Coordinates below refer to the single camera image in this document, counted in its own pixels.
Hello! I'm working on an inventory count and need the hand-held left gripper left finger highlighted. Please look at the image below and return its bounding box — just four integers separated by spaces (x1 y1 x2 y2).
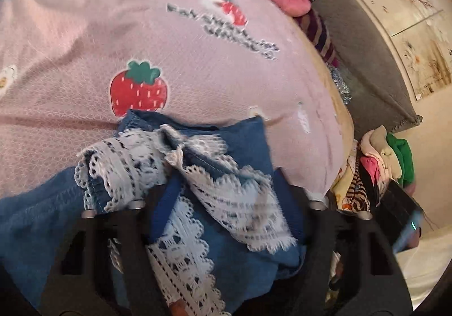
40 175 186 316

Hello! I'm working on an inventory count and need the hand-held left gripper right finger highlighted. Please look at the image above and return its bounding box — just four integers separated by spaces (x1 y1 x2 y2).
273 168 414 316

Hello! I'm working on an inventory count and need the blue denim pants lace trim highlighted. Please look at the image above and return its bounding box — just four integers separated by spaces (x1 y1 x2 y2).
0 109 308 316

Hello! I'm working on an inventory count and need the zebra striped cloth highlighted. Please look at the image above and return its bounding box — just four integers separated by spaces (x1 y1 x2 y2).
344 161 371 212

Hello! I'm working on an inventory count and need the pink garment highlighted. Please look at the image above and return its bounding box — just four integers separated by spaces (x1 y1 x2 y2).
360 155 389 193

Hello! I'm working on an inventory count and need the green garment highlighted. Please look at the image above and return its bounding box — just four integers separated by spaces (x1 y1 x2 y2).
386 133 414 187

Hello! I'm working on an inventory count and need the yellow printed cloth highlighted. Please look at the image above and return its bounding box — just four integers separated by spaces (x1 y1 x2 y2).
330 146 357 211

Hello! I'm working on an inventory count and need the cream garment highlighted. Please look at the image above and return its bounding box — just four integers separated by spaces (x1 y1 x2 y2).
360 125 392 175

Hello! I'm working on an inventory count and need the tan bed sheet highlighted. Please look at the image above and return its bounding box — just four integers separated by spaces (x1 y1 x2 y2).
318 44 355 161

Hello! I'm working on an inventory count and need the blue patterned cloth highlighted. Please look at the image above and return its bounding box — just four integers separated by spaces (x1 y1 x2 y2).
327 65 354 106

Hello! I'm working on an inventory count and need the grey rug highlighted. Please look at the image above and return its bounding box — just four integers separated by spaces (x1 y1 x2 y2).
279 0 422 133

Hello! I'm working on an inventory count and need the striped purple garment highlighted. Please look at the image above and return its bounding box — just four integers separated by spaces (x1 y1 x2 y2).
293 8 341 67

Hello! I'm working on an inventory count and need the pink strawberry print bedspread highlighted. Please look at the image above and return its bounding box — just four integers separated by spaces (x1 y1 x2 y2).
0 0 354 204

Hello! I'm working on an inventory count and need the floral wall painting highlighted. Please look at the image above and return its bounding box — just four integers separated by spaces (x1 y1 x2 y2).
320 0 452 101

